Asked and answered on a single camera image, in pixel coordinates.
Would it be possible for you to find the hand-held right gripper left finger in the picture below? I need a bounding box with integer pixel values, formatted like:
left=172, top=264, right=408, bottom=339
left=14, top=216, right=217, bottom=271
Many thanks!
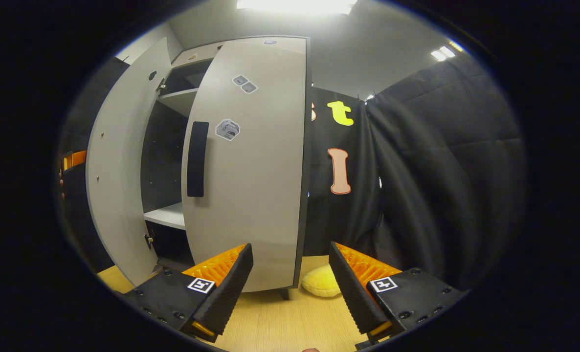
left=124, top=243, right=254, bottom=343

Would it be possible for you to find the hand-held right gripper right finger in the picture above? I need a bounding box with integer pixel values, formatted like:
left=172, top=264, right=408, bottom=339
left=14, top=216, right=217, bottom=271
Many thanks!
left=328, top=242, right=469, bottom=345

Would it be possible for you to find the grey cabinet door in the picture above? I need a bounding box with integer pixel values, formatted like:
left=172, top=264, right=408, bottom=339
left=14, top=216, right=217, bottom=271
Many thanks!
left=181, top=37, right=312, bottom=293
left=86, top=38, right=173, bottom=287

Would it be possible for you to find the grey cabinet with shelves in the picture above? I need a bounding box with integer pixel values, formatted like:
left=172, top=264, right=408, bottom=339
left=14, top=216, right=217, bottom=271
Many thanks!
left=141, top=35, right=312, bottom=300

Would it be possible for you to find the yellow round plush cushion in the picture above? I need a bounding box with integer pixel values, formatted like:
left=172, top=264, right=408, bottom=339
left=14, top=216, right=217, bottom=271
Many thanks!
left=302, top=265, right=342, bottom=298

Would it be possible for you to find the black backdrop cloth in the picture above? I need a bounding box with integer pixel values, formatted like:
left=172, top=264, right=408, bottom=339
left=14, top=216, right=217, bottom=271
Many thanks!
left=58, top=56, right=129, bottom=272
left=302, top=42, right=528, bottom=294

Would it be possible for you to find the small ceiling light panel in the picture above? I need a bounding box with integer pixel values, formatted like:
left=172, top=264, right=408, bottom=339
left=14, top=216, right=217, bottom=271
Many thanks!
left=430, top=45, right=457, bottom=62

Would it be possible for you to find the large ceiling light panel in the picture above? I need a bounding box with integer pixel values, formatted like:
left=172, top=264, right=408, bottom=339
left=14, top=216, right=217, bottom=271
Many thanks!
left=236, top=0, right=358, bottom=15

